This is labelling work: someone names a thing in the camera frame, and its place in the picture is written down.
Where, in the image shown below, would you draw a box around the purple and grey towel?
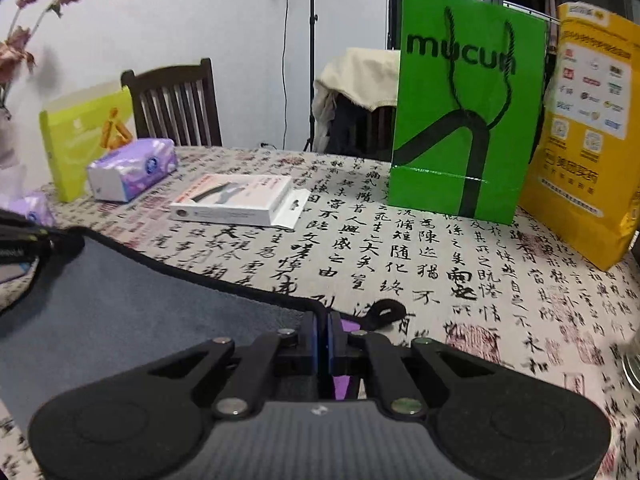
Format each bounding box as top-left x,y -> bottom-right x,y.
0,225 -> 407,436

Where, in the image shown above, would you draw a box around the near purple tissue pack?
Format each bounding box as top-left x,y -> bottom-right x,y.
1,192 -> 55,226

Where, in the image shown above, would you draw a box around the purple tissue pack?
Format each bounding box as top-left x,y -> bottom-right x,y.
87,138 -> 178,203
1,192 -> 55,226

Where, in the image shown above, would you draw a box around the pink speckled vase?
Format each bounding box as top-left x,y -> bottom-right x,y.
1,107 -> 26,202

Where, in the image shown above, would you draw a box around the far purple tissue pack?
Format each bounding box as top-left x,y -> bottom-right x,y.
87,138 -> 178,203

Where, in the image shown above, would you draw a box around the yellow green carton box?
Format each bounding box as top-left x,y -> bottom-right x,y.
39,81 -> 137,203

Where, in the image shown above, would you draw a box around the calligraphy print tablecloth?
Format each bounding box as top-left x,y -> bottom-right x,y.
0,145 -> 640,480

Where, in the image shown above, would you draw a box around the flat white product box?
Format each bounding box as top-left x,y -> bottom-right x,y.
169,174 -> 310,230

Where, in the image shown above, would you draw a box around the dried pink roses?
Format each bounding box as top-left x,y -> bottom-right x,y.
0,0 -> 89,106

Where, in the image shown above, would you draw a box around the dark wooden chair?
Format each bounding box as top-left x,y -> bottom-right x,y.
120,58 -> 222,148

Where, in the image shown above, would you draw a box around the chair under cream cloth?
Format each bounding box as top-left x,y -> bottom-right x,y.
324,94 -> 396,162

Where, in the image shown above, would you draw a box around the clear drinking glass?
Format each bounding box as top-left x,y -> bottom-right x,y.
622,330 -> 640,392

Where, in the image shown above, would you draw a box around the cream cloth on chair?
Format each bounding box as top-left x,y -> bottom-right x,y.
311,48 -> 400,153

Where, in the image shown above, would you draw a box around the yellow printed paper bag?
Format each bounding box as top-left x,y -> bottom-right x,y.
520,2 -> 639,271

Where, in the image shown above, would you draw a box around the green mucun paper bag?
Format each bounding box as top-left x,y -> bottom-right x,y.
387,0 -> 547,224

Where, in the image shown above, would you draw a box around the studio floor lamp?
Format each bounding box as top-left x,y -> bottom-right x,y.
257,0 -> 321,153

